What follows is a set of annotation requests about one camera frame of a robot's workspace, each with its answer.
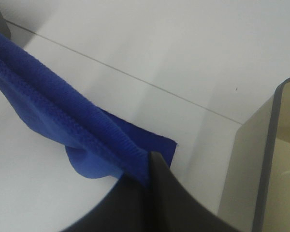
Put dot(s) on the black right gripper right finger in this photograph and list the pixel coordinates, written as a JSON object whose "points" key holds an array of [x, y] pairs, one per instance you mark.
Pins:
{"points": [[175, 210]]}

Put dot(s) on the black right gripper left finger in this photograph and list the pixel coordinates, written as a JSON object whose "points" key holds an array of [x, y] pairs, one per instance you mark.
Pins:
{"points": [[123, 209]]}

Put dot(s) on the blue microfibre towel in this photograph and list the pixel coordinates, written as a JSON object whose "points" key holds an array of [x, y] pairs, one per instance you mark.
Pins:
{"points": [[97, 143]]}

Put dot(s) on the beige storage box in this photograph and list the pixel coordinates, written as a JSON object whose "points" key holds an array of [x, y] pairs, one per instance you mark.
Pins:
{"points": [[256, 194]]}

